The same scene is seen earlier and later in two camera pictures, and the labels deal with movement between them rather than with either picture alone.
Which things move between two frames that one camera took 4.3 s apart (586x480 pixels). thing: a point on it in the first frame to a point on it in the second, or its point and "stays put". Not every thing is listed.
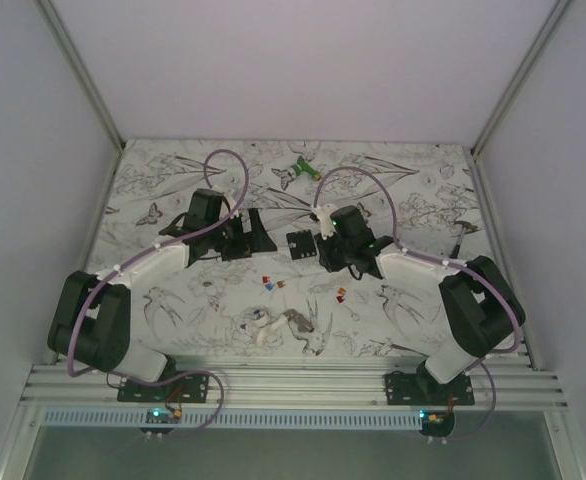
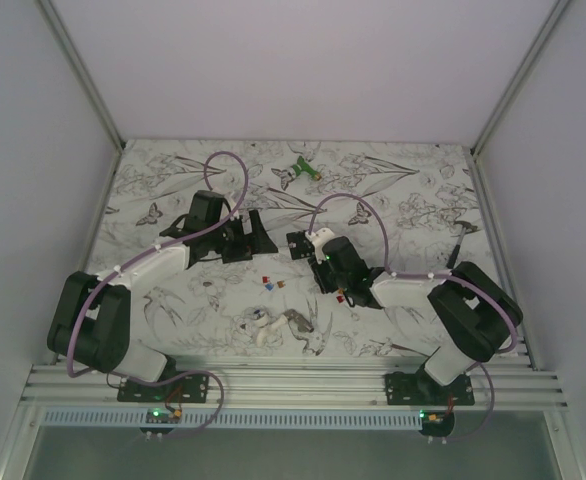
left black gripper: x=255 y=241 stays put
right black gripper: x=327 y=261 to x=318 y=270
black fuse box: x=301 y=244 stays put
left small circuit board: x=160 y=415 stays put
